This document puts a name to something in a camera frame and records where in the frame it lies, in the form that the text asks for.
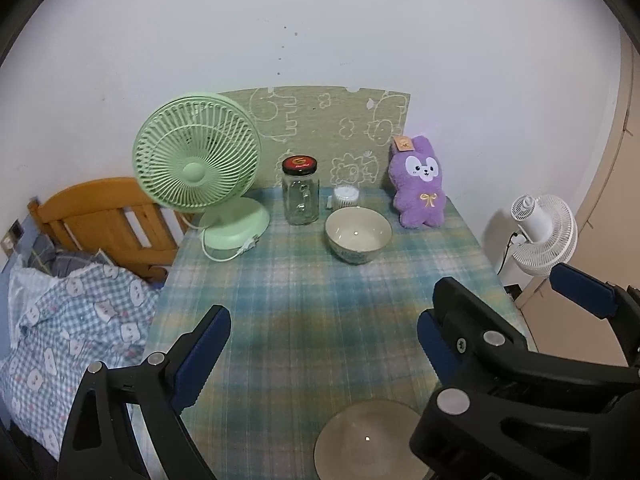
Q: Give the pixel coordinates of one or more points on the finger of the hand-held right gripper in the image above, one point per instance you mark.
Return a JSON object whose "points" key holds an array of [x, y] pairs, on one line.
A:
{"points": [[500, 375], [585, 290]]}

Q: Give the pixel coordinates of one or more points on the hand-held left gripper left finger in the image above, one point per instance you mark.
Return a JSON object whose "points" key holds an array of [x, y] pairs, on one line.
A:
{"points": [[205, 355]]}

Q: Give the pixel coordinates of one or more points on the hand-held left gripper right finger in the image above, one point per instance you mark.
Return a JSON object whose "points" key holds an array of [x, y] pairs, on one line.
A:
{"points": [[429, 345]]}

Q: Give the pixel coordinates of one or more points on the cream floral ceramic bowl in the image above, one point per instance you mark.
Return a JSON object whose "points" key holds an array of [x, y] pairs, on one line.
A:
{"points": [[360, 440], [357, 235]]}

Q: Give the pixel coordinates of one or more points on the white fan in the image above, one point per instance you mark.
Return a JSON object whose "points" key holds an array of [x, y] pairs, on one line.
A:
{"points": [[542, 235]]}

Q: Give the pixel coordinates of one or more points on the beige door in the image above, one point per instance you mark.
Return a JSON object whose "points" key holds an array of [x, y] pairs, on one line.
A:
{"points": [[600, 210]]}

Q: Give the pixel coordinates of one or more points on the plaid tablecloth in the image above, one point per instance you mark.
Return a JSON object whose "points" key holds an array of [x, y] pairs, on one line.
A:
{"points": [[310, 310]]}

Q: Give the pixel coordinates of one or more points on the blue checked bear blanket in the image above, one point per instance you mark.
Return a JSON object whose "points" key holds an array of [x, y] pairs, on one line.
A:
{"points": [[75, 310]]}

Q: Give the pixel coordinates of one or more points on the purple plush bunny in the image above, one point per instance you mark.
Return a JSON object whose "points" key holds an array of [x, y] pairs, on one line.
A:
{"points": [[420, 195]]}

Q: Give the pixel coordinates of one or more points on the grey plaid cloth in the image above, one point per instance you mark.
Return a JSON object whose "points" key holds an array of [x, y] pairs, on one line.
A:
{"points": [[65, 262]]}

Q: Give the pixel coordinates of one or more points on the cotton swab container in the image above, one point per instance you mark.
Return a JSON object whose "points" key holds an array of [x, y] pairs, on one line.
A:
{"points": [[346, 196]]}

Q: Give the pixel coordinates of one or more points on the wooden headboard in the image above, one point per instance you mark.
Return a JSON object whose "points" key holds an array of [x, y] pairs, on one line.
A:
{"points": [[100, 210]]}

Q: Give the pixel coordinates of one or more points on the green desk fan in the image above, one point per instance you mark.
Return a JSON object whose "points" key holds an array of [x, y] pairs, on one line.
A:
{"points": [[192, 170]]}

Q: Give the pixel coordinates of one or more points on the glass jar dark lid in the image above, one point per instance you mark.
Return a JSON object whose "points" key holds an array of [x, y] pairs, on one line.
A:
{"points": [[300, 195]]}

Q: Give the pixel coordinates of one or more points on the green printed board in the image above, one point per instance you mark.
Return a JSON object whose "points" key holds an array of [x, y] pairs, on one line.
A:
{"points": [[310, 125]]}

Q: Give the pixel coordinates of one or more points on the wall socket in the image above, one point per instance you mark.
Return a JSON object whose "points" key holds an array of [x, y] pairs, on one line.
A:
{"points": [[11, 237]]}

